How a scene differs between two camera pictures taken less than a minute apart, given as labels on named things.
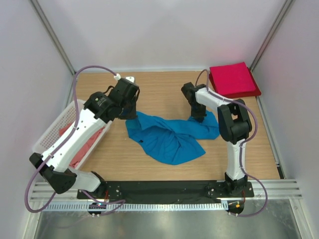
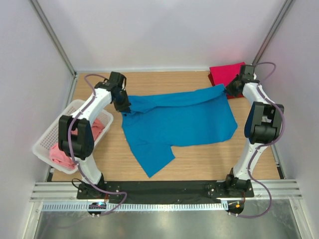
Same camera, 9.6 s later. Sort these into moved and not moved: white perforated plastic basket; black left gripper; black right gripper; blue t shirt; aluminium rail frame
Moved: black left gripper; blue t shirt; black right gripper
Not moved: aluminium rail frame; white perforated plastic basket
